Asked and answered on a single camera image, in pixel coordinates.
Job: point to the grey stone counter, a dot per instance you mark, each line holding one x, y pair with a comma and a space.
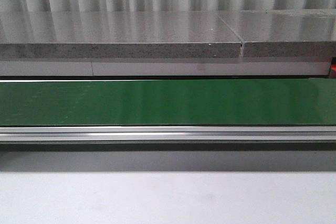
256, 43

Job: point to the green conveyor belt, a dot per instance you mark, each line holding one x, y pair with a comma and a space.
169, 102

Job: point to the red object at edge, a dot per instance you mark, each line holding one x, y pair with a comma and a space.
332, 73

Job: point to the aluminium conveyor frame rail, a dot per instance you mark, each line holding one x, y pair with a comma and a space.
167, 134

